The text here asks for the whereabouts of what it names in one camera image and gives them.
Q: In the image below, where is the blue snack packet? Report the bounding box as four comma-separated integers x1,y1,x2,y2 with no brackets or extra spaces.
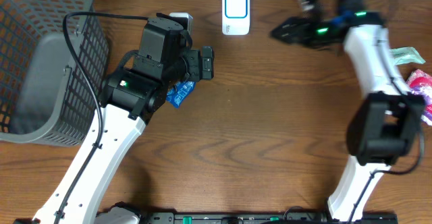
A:
166,81,196,109

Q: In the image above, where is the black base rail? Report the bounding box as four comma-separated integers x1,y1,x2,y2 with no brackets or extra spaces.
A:
94,211,399,224

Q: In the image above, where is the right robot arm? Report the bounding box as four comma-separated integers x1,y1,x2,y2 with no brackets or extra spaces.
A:
271,0,426,223

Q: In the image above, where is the mint green wipes packet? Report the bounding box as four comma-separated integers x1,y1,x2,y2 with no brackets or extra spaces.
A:
390,47,425,65

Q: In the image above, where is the purple pink liners pack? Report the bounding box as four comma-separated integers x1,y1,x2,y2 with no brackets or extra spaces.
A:
406,69,431,126

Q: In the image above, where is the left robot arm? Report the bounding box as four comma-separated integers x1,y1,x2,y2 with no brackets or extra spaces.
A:
32,12,214,224

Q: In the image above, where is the grey plastic mesh basket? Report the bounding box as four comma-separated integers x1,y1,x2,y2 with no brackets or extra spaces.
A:
1,0,109,146

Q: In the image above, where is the white barcode scanner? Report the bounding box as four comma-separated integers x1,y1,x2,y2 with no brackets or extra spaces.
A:
222,0,250,36

